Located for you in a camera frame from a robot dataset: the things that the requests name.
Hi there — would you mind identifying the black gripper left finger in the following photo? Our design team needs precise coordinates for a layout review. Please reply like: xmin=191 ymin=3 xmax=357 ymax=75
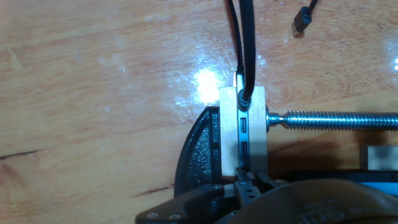
xmin=135 ymin=169 xmax=261 ymax=224

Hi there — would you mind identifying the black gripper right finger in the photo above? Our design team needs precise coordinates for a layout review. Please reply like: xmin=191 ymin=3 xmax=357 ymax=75
xmin=254 ymin=170 xmax=287 ymax=194

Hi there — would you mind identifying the silver USB hub docking station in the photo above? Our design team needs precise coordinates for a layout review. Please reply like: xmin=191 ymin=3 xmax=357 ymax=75
xmin=235 ymin=72 xmax=251 ymax=172

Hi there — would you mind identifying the black C-clamp with steel screw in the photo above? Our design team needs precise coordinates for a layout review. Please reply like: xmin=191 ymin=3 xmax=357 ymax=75
xmin=174 ymin=105 xmax=398 ymax=197

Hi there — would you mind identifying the pale wooden spacer block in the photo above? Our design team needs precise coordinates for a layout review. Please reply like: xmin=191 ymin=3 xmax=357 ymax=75
xmin=360 ymin=145 xmax=398 ymax=171

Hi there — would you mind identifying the blue rectangular box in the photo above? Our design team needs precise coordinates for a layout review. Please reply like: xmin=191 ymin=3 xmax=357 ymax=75
xmin=289 ymin=169 xmax=398 ymax=197

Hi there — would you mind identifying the large varnished wooden board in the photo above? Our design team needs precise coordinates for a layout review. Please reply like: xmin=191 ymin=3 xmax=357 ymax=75
xmin=0 ymin=0 xmax=398 ymax=224

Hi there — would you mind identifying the thick black hub cable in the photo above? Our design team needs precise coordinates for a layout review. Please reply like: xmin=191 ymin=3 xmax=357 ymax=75
xmin=238 ymin=0 xmax=257 ymax=112

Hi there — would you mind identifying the thin black hub cable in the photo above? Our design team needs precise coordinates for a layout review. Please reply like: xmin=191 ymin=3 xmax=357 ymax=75
xmin=226 ymin=0 xmax=246 ymax=76

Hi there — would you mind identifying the black cable with USB plug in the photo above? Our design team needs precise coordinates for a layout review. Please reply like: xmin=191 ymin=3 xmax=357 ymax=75
xmin=291 ymin=0 xmax=320 ymax=37

